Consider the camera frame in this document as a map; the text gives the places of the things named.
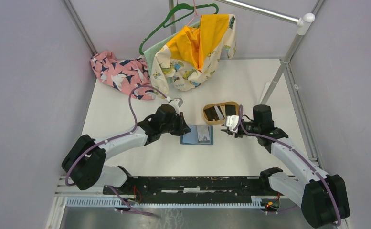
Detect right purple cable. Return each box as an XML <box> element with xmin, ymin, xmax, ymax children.
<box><xmin>235</xmin><ymin>104</ymin><xmax>342</xmax><ymax>227</ymax></box>

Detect oval wooden tray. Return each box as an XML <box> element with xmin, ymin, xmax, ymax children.
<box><xmin>202</xmin><ymin>101</ymin><xmax>239</xmax><ymax>125</ymax></box>

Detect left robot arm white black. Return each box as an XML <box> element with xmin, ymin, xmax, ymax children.
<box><xmin>61</xmin><ymin>104</ymin><xmax>191</xmax><ymax>194</ymax></box>

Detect pink patterned cloth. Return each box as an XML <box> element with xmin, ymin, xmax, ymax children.
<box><xmin>90</xmin><ymin>51</ymin><xmax>156</xmax><ymax>100</ymax></box>

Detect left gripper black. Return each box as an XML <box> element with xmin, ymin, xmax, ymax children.
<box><xmin>160</xmin><ymin>111</ymin><xmax>190</xmax><ymax>135</ymax></box>

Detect mint green cloth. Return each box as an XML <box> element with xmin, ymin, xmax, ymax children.
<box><xmin>143</xmin><ymin>20</ymin><xmax>201</xmax><ymax>76</ymax></box>

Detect silver clothes rack pole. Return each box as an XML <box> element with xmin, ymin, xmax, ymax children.
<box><xmin>221</xmin><ymin>0</ymin><xmax>316</xmax><ymax>104</ymax></box>

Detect dinosaur print yellow jacket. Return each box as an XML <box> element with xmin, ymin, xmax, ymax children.
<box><xmin>151</xmin><ymin>14</ymin><xmax>236</xmax><ymax>95</ymax></box>

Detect teal card holder wallet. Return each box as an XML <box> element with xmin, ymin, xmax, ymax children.
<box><xmin>180</xmin><ymin>125</ymin><xmax>213</xmax><ymax>145</ymax></box>

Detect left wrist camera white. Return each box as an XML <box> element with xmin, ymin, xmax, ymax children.
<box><xmin>169</xmin><ymin>98</ymin><xmax>183</xmax><ymax>115</ymax></box>

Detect green clothes hanger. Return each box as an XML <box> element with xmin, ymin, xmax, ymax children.
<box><xmin>139</xmin><ymin>3</ymin><xmax>219</xmax><ymax>55</ymax></box>

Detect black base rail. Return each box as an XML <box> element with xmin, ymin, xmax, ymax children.
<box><xmin>116</xmin><ymin>175</ymin><xmax>278</xmax><ymax>204</ymax></box>

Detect white slotted cable duct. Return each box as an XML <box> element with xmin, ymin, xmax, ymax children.
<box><xmin>65</xmin><ymin>197</ymin><xmax>265</xmax><ymax>209</ymax></box>

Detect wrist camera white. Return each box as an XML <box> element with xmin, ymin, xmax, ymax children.
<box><xmin>224</xmin><ymin>115</ymin><xmax>240</xmax><ymax>133</ymax></box>
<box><xmin>169</xmin><ymin>98</ymin><xmax>183</xmax><ymax>115</ymax></box>

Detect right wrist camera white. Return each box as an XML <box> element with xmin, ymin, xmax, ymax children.
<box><xmin>224</xmin><ymin>115</ymin><xmax>240</xmax><ymax>133</ymax></box>

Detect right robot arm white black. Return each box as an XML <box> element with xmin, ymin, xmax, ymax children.
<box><xmin>224</xmin><ymin>104</ymin><xmax>350</xmax><ymax>228</ymax></box>

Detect black cards in tray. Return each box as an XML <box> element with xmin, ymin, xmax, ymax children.
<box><xmin>204</xmin><ymin>105</ymin><xmax>236</xmax><ymax>121</ymax></box>

